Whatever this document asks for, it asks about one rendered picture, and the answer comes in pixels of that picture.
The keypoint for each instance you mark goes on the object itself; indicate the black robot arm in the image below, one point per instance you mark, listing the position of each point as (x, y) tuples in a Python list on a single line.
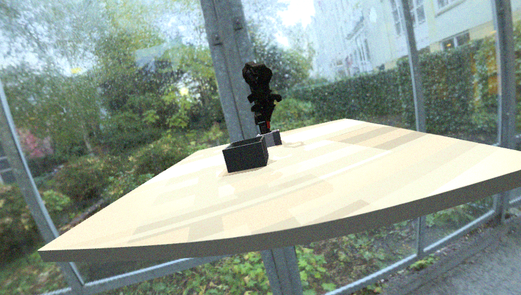
[(257, 76)]

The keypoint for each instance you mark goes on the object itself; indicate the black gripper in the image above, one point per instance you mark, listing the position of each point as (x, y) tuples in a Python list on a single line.
[(266, 105)]

